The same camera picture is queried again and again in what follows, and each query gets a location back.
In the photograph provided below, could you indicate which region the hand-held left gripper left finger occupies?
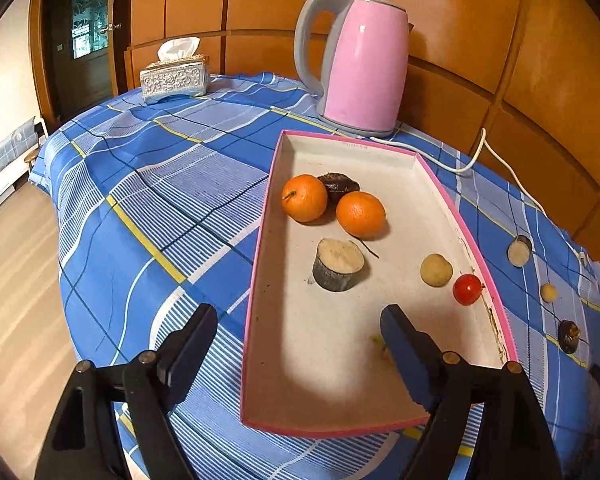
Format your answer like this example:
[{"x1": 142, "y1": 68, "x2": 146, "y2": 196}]
[{"x1": 34, "y1": 303, "x2": 219, "y2": 480}]

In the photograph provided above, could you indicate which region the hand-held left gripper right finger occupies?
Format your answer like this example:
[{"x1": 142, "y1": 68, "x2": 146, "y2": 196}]
[{"x1": 379, "y1": 304, "x2": 563, "y2": 480}]

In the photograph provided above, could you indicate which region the pink-rimmed white cardboard box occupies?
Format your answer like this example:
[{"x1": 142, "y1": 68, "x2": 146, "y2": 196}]
[{"x1": 240, "y1": 130, "x2": 520, "y2": 436}]

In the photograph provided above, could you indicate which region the red tomato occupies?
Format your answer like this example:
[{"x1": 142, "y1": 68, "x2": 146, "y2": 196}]
[{"x1": 452, "y1": 273, "x2": 482, "y2": 306}]

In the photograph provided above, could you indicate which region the large dark-skinned cut root chunk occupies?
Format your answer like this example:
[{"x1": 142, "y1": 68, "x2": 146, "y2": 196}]
[{"x1": 312, "y1": 237, "x2": 366, "y2": 292}]

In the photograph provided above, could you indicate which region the orange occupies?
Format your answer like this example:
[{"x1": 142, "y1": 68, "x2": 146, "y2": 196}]
[
  {"x1": 336, "y1": 191, "x2": 387, "y2": 239},
  {"x1": 281, "y1": 174, "x2": 329, "y2": 223}
]

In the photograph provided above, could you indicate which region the small yellow potato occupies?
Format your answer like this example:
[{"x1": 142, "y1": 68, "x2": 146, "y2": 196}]
[{"x1": 420, "y1": 254, "x2": 453, "y2": 288}]

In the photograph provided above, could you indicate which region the small dark-skinned cut root chunk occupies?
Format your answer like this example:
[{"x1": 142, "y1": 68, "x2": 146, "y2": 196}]
[{"x1": 507, "y1": 235, "x2": 533, "y2": 267}]

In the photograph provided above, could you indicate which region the blue plaid tablecloth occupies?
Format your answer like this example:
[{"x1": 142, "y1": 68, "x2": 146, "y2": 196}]
[{"x1": 27, "y1": 71, "x2": 600, "y2": 480}]

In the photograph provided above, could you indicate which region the plaid cushioned bench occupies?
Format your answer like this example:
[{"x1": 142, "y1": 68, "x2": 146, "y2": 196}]
[{"x1": 0, "y1": 117, "x2": 41, "y2": 223}]

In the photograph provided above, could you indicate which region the silver ornate tissue box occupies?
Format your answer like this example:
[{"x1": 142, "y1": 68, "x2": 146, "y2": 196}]
[{"x1": 139, "y1": 56, "x2": 211, "y2": 106}]

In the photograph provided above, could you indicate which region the pink electric kettle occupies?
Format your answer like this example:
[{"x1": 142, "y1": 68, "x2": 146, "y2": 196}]
[{"x1": 294, "y1": 0, "x2": 413, "y2": 139}]

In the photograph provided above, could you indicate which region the white tissue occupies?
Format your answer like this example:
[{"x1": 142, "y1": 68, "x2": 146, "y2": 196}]
[{"x1": 157, "y1": 37, "x2": 201, "y2": 63}]

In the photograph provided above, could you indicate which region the dark wooden door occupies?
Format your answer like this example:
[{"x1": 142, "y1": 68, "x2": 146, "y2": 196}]
[{"x1": 45, "y1": 0, "x2": 131, "y2": 121}]

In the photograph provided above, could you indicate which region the white power cable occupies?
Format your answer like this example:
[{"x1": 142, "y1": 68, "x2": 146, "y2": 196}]
[{"x1": 370, "y1": 127, "x2": 588, "y2": 266}]

